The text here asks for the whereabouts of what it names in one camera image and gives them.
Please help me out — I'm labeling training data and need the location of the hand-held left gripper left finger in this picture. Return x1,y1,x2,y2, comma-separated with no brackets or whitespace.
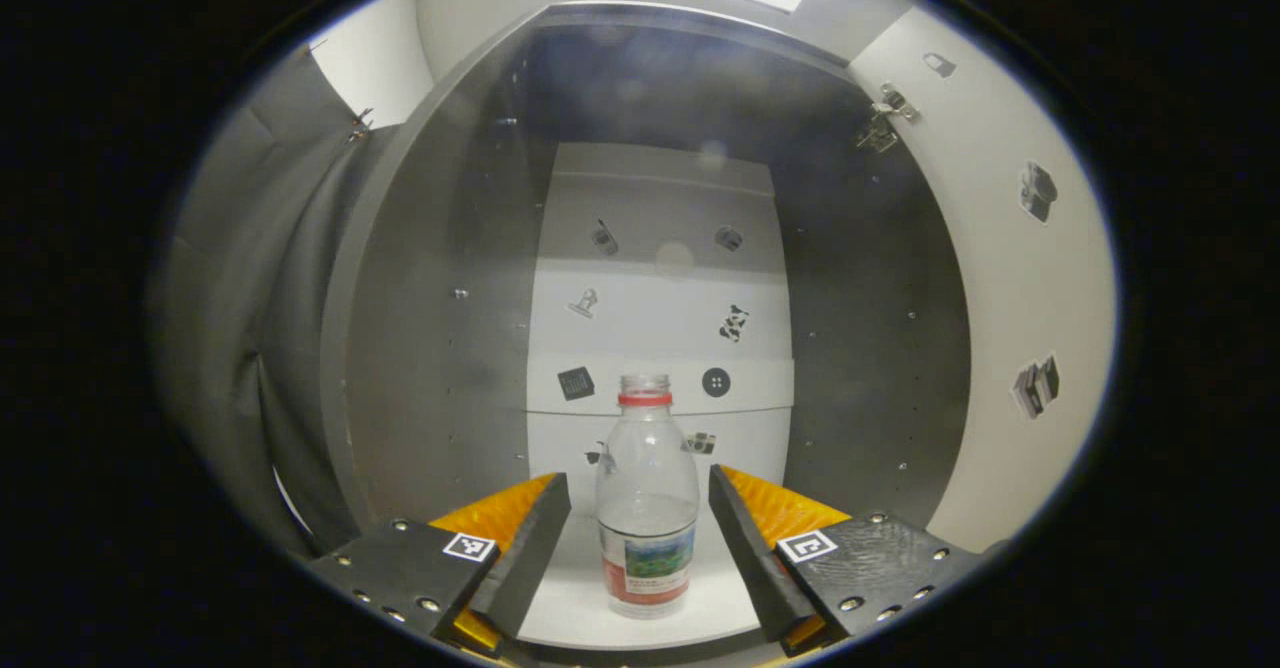
305,471,573,655

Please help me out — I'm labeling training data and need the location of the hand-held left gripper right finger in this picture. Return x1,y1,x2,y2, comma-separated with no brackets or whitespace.
708,463,988,655

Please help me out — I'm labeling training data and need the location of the clear plastic bottle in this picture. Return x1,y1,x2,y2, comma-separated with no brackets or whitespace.
596,373,701,620

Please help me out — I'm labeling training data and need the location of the dark grey cabinet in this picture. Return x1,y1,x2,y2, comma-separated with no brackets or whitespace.
320,3,976,651

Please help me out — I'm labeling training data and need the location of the grey cabinet door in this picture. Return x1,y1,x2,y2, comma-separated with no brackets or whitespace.
848,6,1119,555

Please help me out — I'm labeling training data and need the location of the metal door hinge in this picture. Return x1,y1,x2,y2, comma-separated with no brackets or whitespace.
855,83,919,155

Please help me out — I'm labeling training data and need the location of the black backdrop cloth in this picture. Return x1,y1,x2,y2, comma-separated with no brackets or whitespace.
150,48,403,561

